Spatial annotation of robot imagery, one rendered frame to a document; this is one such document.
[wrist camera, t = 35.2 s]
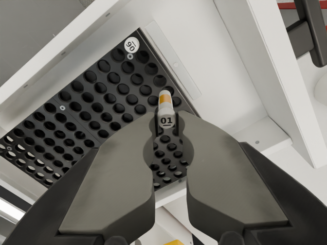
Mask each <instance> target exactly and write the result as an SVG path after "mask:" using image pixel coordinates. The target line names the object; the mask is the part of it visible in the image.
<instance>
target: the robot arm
mask: <svg viewBox="0 0 327 245"><path fill-rule="evenodd" d="M175 128H176V136H179V138H180V139H181V140H182V141H183V159H184V160H185V161H186V162H187V163H188V164H189V167H188V169H187V182H186V202H187V210H188V218H189V222H190V224H191V225H192V226H193V227H194V228H196V229H197V230H199V231H201V232H202V233H204V234H206V235H207V236H209V237H211V238H213V239H214V240H216V241H217V242H218V245H327V206H326V205H325V204H324V203H323V202H322V201H321V200H320V199H319V198H317V197H316V196H315V195H314V194H313V193H312V192H311V191H309V190H308V189H307V188H306V187H305V186H303V185H302V184H301V183H300V182H298V181H297V180H296V179H295V178H293V177H292V176H291V175H289V174H288V173H287V172H285V171H284V170H283V169H281V168H280V167H279V166H277V165H276V164H275V163H273V162H272V161H271V160H269V159H268V158H267V157H265V156H264V155H263V154H262V153H260V152H259V151H258V150H256V149H255V148H254V147H252V146H251V145H250V144H248V143H247V142H238V141H237V140H236V139H234V138H233V137H232V136H231V135H229V134H228V133H227V132H225V131H224V130H222V129H221V128H219V127H217V126H215V125H213V124H211V123H209V122H207V121H205V120H203V119H201V118H199V117H197V116H195V115H193V114H190V113H188V112H186V111H183V110H181V111H179V112H175ZM156 137H159V124H158V113H154V112H148V113H146V114H144V115H143V116H141V117H140V118H138V119H136V120H135V121H133V122H131V123H130V124H128V125H126V126H125V127H123V128H121V129H120V130H118V131H117V132H116V133H114V134H113V135H112V136H111V137H109V138H108V139H107V140H106V141H105V142H104V143H103V144H102V145H101V146H100V147H99V148H98V149H90V150H89V151H88V152H87V153H86V154H85V155H84V156H83V157H82V158H81V159H80V160H79V161H78V162H77V163H76V164H75V165H73V166H72V167H71V168H70V169H69V170H68V171H67V172H66V173H65V174H64V175H63V176H62V177H61V178H60V179H59V180H58V181H56V182H55V183H54V184H53V185H52V186H51V187H50V188H49V189H48V190H47V191H46V192H45V193H44V194H43V195H42V196H41V197H40V198H39V199H38V200H37V201H36V202H35V203H34V204H33V205H32V206H31V207H30V208H29V209H28V210H27V211H26V213H25V214H24V215H23V216H22V217H21V219H20V220H19V221H18V223H17V224H16V225H15V226H14V228H13V229H12V230H11V232H10V233H9V235H8V236H7V237H6V239H5V240H4V242H3V243H2V245H130V244H131V243H132V242H134V241H135V240H137V239H138V238H140V237H141V236H142V235H144V234H145V233H147V232H148V231H149V230H151V229H152V227H153V226H154V224H155V193H154V183H153V173H152V170H151V169H150V168H149V166H150V164H151V163H152V162H153V160H154V150H153V141H154V140H155V139H156Z"/></svg>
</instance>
